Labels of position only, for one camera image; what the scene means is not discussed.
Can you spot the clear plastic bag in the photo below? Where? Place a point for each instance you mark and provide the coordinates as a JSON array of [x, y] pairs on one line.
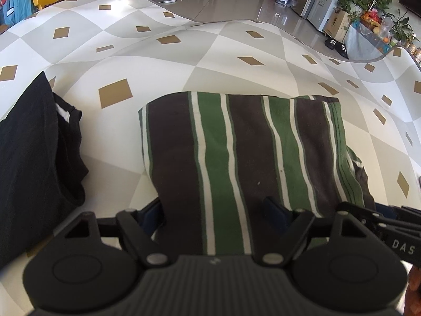
[[385, 28]]

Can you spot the white power strip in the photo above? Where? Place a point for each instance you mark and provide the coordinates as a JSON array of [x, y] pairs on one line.
[[168, 0]]

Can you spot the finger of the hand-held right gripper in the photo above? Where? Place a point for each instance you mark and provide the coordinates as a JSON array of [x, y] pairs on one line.
[[360, 211]]

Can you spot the person's right hand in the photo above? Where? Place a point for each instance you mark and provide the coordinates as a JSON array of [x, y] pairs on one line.
[[414, 289]]

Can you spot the white chest freezer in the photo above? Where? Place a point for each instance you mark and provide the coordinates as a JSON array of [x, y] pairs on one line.
[[329, 5]]

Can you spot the checkered tablecloth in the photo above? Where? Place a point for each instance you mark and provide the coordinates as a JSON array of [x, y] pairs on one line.
[[204, 59]]

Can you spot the gold tin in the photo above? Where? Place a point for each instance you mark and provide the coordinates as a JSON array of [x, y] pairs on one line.
[[418, 56], [411, 49]]

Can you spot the fruit basket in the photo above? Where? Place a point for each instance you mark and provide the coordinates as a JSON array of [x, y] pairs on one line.
[[371, 19]]

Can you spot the black folded garment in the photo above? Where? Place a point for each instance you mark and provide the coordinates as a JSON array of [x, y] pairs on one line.
[[33, 158]]

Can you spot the brown cardboard box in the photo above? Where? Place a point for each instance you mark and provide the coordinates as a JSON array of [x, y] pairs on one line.
[[337, 23]]

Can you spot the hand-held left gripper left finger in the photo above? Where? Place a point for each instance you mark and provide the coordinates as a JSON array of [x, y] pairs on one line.
[[152, 215]]

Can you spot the green brown striped t-shirt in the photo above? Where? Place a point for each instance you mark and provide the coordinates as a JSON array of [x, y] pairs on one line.
[[246, 171]]

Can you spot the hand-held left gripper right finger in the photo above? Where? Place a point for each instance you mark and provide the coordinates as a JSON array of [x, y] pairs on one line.
[[274, 214]]

